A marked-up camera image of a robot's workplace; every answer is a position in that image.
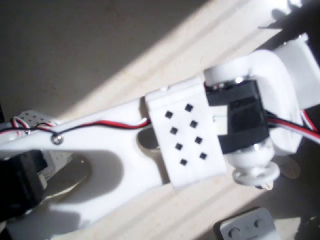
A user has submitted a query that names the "white device with round knobs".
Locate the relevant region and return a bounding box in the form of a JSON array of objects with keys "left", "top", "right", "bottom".
[{"left": 219, "top": 208, "right": 279, "bottom": 240}]

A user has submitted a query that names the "red white black servo cable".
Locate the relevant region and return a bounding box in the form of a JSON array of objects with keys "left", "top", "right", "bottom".
[
  {"left": 266, "top": 109, "right": 320, "bottom": 145},
  {"left": 0, "top": 117, "right": 151, "bottom": 137}
]

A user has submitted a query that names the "white perforated base plate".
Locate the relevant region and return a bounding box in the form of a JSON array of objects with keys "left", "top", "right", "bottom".
[{"left": 13, "top": 109, "right": 63, "bottom": 131}]

